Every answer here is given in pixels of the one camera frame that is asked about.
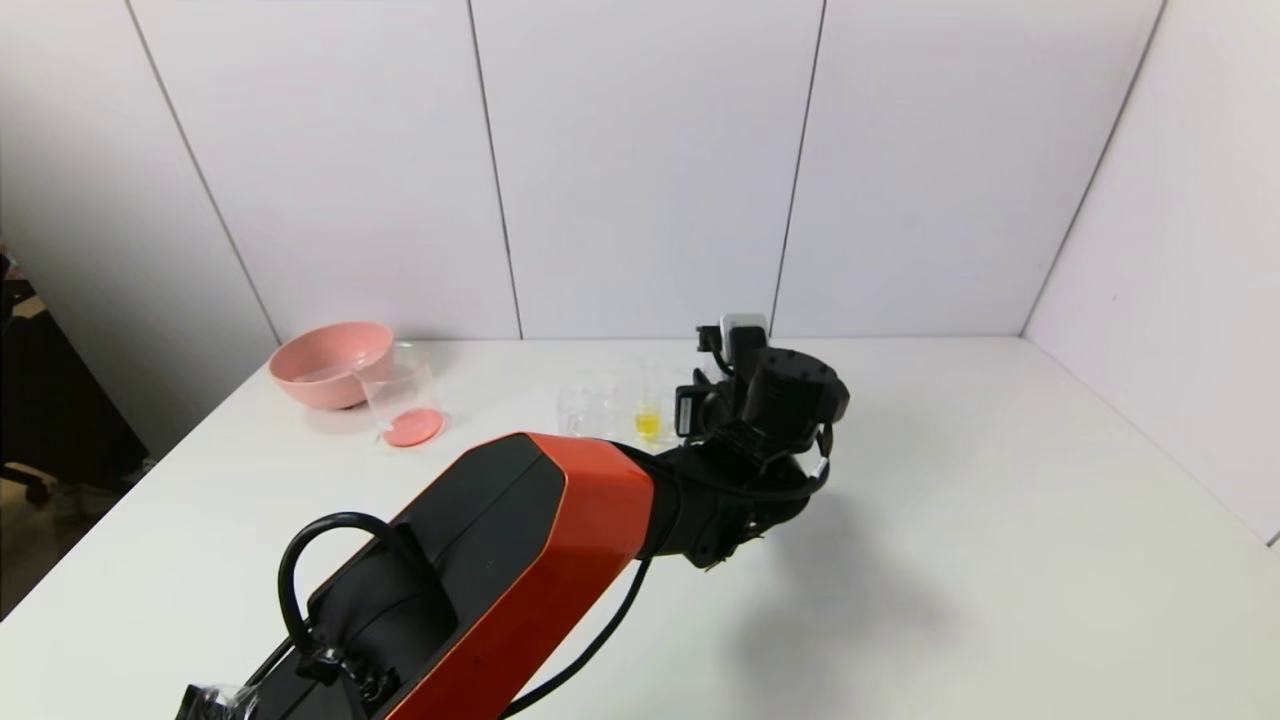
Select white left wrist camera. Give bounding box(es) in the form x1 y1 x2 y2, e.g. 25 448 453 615
698 313 769 363

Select clear plastic test tube rack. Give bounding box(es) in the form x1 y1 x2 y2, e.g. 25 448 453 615
557 365 701 447

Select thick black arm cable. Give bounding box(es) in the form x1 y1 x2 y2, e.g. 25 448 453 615
278 512 651 720

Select pink bowl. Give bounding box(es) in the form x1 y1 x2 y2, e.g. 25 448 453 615
268 320 396 411

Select clear glass beaker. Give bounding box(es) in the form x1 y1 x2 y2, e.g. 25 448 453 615
355 342 448 451

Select test tube with yellow pigment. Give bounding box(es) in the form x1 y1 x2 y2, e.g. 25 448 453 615
633 360 663 442

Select black chair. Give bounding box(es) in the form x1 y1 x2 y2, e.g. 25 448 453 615
0 280 151 506

